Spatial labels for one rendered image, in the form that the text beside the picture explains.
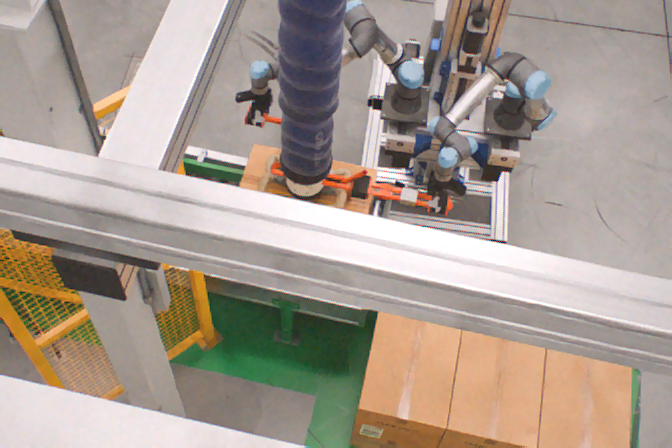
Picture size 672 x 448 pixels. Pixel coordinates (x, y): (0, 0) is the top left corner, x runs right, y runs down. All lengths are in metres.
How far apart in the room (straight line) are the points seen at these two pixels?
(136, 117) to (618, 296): 0.79
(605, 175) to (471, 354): 1.84
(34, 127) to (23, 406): 0.99
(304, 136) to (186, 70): 1.88
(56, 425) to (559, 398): 3.20
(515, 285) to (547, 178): 4.17
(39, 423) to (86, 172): 0.34
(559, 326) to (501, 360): 2.87
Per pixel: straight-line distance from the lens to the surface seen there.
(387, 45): 3.83
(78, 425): 0.99
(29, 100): 1.83
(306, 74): 3.02
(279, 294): 4.00
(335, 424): 4.35
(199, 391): 4.42
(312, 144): 3.35
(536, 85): 3.47
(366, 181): 3.68
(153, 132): 1.39
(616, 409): 4.06
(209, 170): 4.30
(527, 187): 5.17
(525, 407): 3.94
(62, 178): 1.16
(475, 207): 4.76
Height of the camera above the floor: 4.14
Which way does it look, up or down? 57 degrees down
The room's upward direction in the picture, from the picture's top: 6 degrees clockwise
